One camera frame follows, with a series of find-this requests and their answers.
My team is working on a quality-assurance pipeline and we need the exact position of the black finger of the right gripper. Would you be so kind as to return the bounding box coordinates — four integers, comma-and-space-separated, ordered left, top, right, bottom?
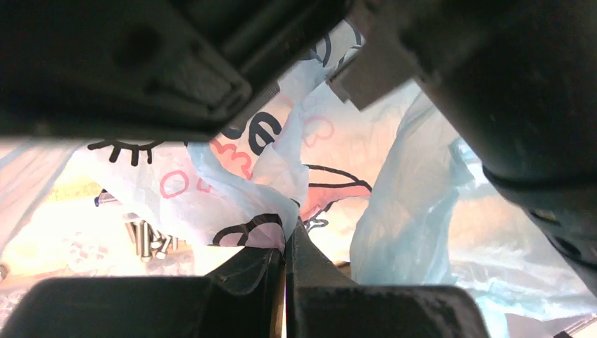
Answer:
1, 1, 350, 142

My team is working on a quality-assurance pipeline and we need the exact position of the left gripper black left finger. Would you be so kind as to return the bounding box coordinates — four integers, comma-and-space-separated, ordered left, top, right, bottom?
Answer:
1, 248, 284, 337

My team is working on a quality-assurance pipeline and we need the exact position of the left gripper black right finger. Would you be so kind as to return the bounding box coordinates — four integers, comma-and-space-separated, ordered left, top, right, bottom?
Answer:
284, 221, 489, 338

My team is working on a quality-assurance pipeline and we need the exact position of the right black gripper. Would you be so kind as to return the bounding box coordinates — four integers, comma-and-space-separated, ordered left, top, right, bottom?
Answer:
329, 1, 596, 291

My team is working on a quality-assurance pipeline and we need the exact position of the blue plastic bag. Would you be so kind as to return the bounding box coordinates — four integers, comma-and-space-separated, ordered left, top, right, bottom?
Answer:
1, 23, 596, 337

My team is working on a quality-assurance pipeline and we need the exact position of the clear plastic screw box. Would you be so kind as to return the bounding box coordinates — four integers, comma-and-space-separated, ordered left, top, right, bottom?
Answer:
0, 189, 197, 318

